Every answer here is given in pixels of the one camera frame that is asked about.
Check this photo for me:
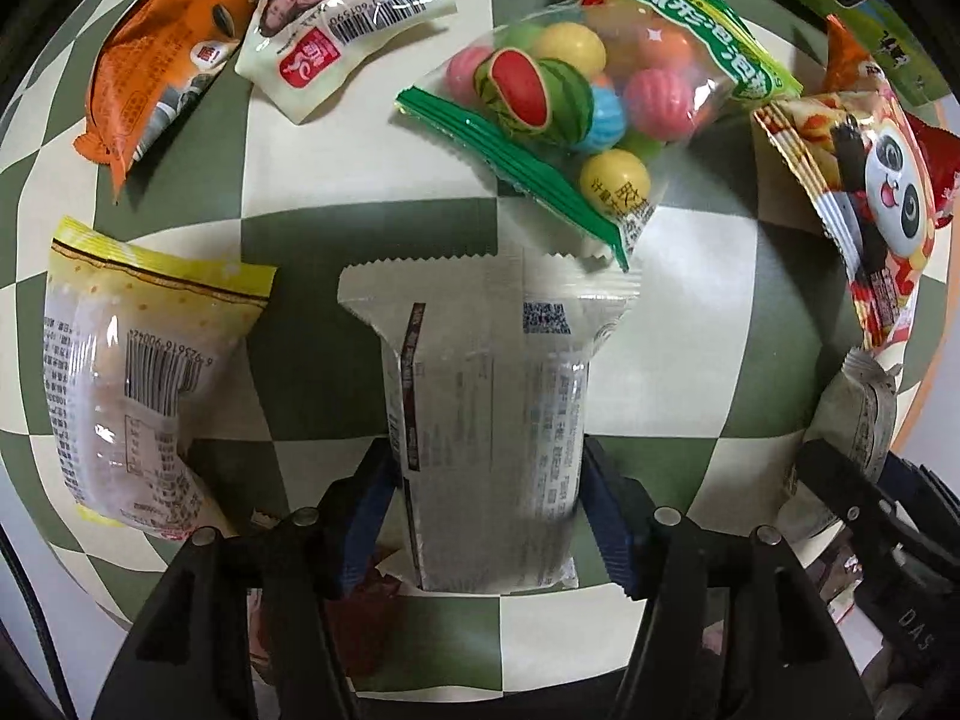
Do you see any clear yellow-edged snack packet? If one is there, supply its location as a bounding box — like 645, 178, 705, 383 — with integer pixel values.
41, 216, 277, 541

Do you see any white snack packet red label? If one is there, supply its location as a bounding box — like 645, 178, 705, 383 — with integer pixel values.
337, 246, 642, 593

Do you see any clear green gumball bag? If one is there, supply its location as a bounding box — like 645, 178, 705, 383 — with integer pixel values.
395, 0, 803, 272

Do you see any grey foil snack packet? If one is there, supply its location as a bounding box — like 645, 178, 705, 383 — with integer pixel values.
776, 349, 901, 541

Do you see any orange snack packet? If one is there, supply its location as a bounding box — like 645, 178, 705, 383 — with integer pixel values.
73, 0, 293, 203

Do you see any red panda snack packet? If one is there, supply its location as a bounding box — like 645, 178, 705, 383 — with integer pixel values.
752, 86, 960, 353

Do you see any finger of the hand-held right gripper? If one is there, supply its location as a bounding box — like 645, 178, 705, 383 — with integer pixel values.
795, 439, 912, 563

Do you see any white snack packet with barcode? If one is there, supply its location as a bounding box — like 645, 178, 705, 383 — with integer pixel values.
235, 0, 458, 126

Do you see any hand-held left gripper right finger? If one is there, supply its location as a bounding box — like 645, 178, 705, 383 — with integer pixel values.
581, 435, 875, 720

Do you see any small orange-brown packet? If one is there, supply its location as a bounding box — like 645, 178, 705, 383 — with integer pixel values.
825, 15, 882, 91

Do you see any green white checkered cloth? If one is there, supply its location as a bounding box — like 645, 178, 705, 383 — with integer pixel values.
0, 0, 960, 698

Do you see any black cable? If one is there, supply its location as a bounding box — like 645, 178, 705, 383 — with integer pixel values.
0, 517, 80, 720

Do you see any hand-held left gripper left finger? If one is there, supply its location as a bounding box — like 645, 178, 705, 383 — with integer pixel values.
94, 439, 398, 720

